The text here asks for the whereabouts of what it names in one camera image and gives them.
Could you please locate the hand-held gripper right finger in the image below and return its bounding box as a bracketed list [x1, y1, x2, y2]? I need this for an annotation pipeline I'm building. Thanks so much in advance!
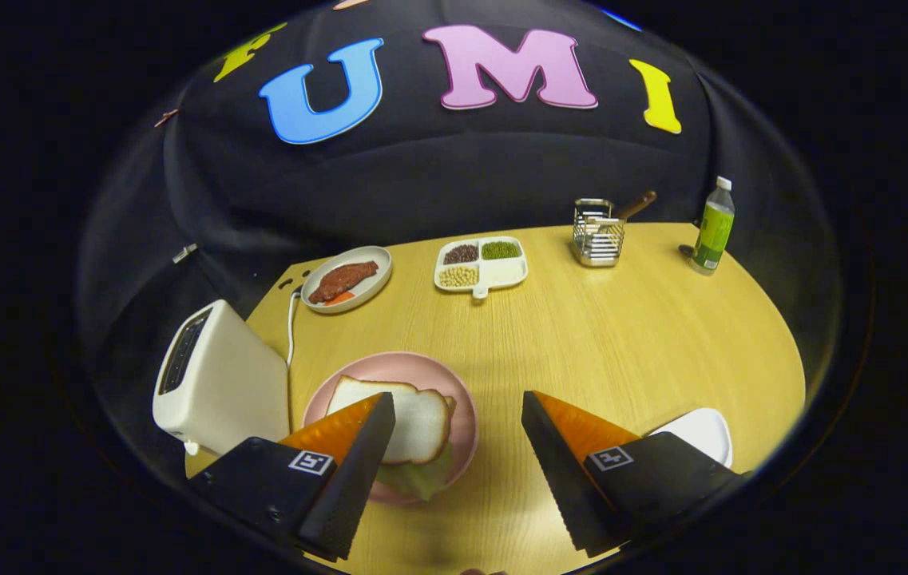
[521, 390, 746, 558]

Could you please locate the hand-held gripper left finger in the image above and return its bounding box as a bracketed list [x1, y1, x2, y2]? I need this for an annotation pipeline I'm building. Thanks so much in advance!
[186, 391, 397, 561]

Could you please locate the white bread slice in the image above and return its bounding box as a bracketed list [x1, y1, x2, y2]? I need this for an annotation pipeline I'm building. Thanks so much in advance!
[326, 375, 456, 466]

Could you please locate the green lettuce leaf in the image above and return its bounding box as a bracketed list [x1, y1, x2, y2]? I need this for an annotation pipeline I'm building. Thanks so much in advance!
[376, 443, 454, 502]

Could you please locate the pink plate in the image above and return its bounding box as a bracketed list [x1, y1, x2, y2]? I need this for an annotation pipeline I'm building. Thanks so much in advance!
[302, 351, 479, 506]

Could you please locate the white oval dish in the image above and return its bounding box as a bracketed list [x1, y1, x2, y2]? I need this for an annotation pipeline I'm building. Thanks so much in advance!
[649, 407, 734, 469]

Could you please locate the white toaster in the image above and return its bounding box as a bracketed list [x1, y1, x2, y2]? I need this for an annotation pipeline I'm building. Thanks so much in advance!
[153, 299, 291, 456]

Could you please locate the white round plate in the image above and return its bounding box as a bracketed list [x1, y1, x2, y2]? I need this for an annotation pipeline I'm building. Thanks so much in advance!
[301, 245, 393, 314]

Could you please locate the brown meat slice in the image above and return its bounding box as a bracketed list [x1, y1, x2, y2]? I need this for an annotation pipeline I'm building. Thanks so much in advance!
[309, 261, 379, 304]

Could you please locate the white divided dish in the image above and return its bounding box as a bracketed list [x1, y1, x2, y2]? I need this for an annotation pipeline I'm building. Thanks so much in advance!
[434, 236, 529, 299]

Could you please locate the green drink bottle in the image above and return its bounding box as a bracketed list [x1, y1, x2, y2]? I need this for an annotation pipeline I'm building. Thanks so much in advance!
[691, 176, 736, 276]

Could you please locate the black backdrop cloth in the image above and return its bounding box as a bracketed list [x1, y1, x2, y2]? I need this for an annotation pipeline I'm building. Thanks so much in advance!
[74, 0, 846, 384]

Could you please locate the white power cable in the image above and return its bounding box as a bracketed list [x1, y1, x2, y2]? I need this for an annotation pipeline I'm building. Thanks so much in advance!
[285, 289, 303, 368]

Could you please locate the metal wire basket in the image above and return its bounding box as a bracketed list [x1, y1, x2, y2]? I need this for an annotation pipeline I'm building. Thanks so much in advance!
[572, 198, 627, 268]

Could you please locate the wooden-handled utensil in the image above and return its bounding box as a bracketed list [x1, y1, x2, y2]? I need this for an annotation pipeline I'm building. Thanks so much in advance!
[612, 190, 658, 222]

